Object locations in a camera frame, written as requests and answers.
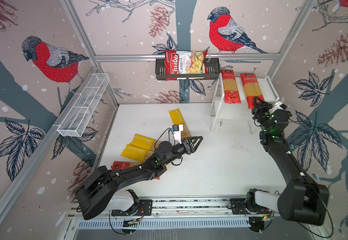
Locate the yellow pasta bag upper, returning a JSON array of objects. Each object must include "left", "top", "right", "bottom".
[{"left": 130, "top": 134, "right": 162, "bottom": 151}]

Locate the red spaghetti bag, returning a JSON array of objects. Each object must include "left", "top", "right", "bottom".
[
  {"left": 112, "top": 161, "right": 165, "bottom": 181},
  {"left": 241, "top": 73, "right": 264, "bottom": 109},
  {"left": 221, "top": 70, "right": 242, "bottom": 104}
]

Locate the white two-tier shelf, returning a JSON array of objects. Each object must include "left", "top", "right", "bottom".
[{"left": 210, "top": 75, "right": 279, "bottom": 134}]

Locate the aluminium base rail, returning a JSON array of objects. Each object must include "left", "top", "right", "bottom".
[{"left": 69, "top": 194, "right": 315, "bottom": 220}]

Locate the yellow pasta bag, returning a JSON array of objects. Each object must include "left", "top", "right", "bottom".
[
  {"left": 121, "top": 144, "right": 154, "bottom": 162},
  {"left": 169, "top": 109, "right": 192, "bottom": 139},
  {"left": 130, "top": 134, "right": 162, "bottom": 151}
]

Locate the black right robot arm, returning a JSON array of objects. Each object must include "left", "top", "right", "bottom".
[{"left": 246, "top": 97, "right": 329, "bottom": 226}]

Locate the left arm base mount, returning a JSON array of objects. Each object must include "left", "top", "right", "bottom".
[{"left": 108, "top": 190, "right": 153, "bottom": 217}]

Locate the yellow pasta bag lower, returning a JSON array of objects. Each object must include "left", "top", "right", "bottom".
[{"left": 121, "top": 144, "right": 154, "bottom": 162}]

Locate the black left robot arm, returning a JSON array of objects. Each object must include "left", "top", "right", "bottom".
[{"left": 75, "top": 136, "right": 203, "bottom": 220}]

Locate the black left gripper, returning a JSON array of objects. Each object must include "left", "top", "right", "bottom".
[{"left": 163, "top": 135, "right": 202, "bottom": 166}]

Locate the red cassava chips bag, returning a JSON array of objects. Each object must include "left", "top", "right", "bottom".
[{"left": 165, "top": 50, "right": 208, "bottom": 73}]

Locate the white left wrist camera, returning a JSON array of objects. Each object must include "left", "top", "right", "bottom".
[{"left": 171, "top": 124, "right": 184, "bottom": 145}]

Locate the white wire mesh basket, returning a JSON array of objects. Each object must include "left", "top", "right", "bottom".
[{"left": 57, "top": 73, "right": 110, "bottom": 138}]

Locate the yellow pasta bag far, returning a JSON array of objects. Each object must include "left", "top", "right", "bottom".
[{"left": 169, "top": 109, "right": 192, "bottom": 139}]

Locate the black wire wall basket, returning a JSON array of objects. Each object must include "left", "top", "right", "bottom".
[{"left": 156, "top": 58, "right": 221, "bottom": 81}]

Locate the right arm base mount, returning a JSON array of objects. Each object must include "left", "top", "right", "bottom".
[{"left": 227, "top": 189, "right": 273, "bottom": 215}]

